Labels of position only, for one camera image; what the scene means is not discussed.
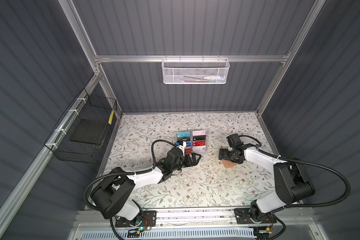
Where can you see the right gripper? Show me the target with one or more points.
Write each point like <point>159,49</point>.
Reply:
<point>225,156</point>

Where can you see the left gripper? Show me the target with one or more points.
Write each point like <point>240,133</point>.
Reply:
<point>193,162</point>

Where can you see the pink leather card wallet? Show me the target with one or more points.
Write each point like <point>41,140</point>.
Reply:
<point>228,164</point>

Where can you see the clear acrylic card holder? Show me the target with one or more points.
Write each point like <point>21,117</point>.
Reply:
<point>189,150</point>

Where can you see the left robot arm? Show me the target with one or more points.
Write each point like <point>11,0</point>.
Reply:
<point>112,195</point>

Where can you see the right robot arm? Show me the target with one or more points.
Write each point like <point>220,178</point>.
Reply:
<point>292,182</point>

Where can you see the red VIP card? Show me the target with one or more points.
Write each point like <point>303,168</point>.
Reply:
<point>199,143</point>

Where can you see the black card right column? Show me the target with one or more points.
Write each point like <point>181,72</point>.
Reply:
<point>199,138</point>

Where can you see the teal VIP card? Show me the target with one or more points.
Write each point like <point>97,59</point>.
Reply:
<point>182,135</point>

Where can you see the pink VIP card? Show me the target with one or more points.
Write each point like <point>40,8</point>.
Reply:
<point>199,133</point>

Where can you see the pens in white basket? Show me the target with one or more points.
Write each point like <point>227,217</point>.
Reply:
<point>208,79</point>

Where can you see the yellow marker pen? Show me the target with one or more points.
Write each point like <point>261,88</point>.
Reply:
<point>111,117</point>

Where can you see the black pad in basket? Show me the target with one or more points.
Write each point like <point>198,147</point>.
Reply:
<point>89,132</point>

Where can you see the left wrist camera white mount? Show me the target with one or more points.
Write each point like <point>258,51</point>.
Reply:
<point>181,145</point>

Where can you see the white wire mesh basket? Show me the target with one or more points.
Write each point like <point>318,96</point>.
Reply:
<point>174,69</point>

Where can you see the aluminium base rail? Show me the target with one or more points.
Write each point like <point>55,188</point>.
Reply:
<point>191,217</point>

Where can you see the black wire basket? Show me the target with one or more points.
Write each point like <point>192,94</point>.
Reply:
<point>91,107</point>

